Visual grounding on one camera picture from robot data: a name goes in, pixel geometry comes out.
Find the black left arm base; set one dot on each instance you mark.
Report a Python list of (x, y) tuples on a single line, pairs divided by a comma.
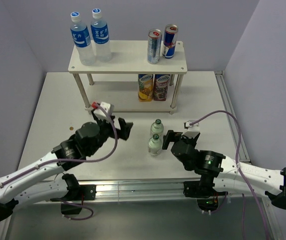
[(72, 206)]

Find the dark red berry juice carton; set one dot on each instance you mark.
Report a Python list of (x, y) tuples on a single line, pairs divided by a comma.
[(160, 88)]

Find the green cap soda bottle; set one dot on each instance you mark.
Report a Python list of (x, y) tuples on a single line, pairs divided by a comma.
[(154, 145), (157, 128)]

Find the blue label water bottle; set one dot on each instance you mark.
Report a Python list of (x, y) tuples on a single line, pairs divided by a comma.
[(100, 34), (82, 40)]

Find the Red Bull can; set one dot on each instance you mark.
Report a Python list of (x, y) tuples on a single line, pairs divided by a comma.
[(154, 46), (169, 40)]

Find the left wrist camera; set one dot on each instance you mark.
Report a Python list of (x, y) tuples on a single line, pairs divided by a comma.
[(107, 108)]

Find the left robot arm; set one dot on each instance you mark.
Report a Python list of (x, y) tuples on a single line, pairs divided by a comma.
[(47, 178)]

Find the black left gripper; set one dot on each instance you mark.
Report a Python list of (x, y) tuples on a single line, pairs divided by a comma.
[(124, 128)]

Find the white two-tier shelf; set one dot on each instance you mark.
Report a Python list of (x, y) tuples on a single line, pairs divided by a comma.
[(116, 81)]

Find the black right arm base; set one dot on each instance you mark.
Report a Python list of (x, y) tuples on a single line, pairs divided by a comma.
[(208, 200)]

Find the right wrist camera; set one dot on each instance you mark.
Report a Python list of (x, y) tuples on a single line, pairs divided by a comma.
[(191, 130)]

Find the yellow pineapple juice carton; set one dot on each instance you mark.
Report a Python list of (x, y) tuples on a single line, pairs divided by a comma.
[(145, 87)]

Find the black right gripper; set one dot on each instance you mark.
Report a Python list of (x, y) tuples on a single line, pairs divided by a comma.
[(170, 136)]

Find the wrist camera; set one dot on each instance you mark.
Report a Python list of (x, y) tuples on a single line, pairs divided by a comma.
[(107, 108), (191, 130)]

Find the aluminium rail frame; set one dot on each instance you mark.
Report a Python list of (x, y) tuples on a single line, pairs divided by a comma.
[(140, 196)]

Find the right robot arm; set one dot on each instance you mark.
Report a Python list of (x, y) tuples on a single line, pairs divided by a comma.
[(220, 174)]

